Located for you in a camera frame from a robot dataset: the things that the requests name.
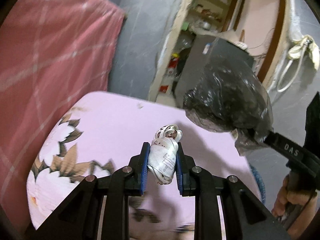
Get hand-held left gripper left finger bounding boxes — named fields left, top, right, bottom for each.
left=32, top=142, right=152, bottom=240

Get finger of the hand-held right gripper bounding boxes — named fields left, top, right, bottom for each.
left=262, top=129, right=285, bottom=152

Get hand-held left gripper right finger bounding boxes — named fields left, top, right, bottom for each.
left=175, top=142, right=292, bottom=240

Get white printed wrapper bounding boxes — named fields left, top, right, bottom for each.
left=146, top=123, right=183, bottom=186

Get dark blue trash bin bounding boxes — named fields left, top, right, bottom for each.
left=250, top=165, right=266, bottom=203

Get grey plastic bag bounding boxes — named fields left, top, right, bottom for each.
left=183, top=55, right=273, bottom=156

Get person's right hand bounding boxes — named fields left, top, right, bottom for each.
left=271, top=174, right=320, bottom=233

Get pink floral tablecloth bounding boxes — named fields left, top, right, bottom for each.
left=26, top=91, right=263, bottom=240

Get cream rubber gloves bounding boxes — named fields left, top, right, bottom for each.
left=287, top=34, right=320, bottom=71

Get white red sack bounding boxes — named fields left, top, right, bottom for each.
left=160, top=52, right=181, bottom=94

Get grey washing machine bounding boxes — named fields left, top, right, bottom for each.
left=174, top=34, right=256, bottom=105

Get pink checked blanket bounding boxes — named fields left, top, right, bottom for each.
left=0, top=0, right=125, bottom=230

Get wooden shelf unit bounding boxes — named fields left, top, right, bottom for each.
left=190, top=0, right=241, bottom=32

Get white shower hose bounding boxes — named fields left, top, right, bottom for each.
left=276, top=47, right=305, bottom=93

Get wooden door frame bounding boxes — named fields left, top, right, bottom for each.
left=149, top=0, right=293, bottom=103

